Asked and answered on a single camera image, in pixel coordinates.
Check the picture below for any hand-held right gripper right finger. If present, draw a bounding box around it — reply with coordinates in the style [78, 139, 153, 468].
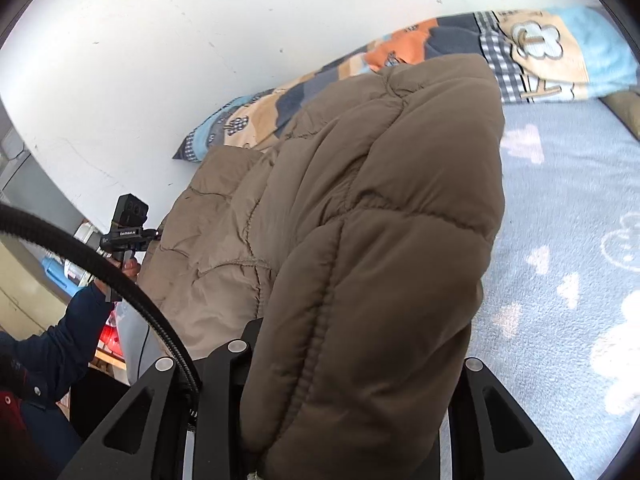
[440, 357, 576, 480]

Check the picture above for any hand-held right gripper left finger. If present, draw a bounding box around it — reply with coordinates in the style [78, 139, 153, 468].
[57, 318, 265, 480]

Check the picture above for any brown puffer jacket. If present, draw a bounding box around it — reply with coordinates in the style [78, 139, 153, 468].
[135, 54, 506, 480]

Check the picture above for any person's left forearm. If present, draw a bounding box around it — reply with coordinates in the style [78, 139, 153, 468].
[0, 280, 117, 406]

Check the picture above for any white round object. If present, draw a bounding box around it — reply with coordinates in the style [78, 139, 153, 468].
[75, 222, 104, 257]

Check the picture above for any blue plastic box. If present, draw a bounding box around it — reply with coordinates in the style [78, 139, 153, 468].
[42, 255, 82, 302]

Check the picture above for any red object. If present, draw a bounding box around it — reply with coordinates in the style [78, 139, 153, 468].
[97, 322, 124, 359]

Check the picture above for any beige cabinet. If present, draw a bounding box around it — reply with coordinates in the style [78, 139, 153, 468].
[0, 235, 71, 342]

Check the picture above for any person's body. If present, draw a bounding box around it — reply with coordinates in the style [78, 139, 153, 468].
[0, 355, 83, 480]

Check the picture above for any light blue bed blanket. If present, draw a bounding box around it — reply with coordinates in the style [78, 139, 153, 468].
[440, 97, 640, 480]

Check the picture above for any small beige pillow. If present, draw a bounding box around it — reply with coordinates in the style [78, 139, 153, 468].
[600, 91, 640, 141]

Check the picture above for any patchwork quilt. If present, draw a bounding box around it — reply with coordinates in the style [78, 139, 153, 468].
[172, 6, 640, 161]

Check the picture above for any black cable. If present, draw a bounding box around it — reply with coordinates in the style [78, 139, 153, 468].
[0, 202, 206, 413]
[134, 309, 152, 387]

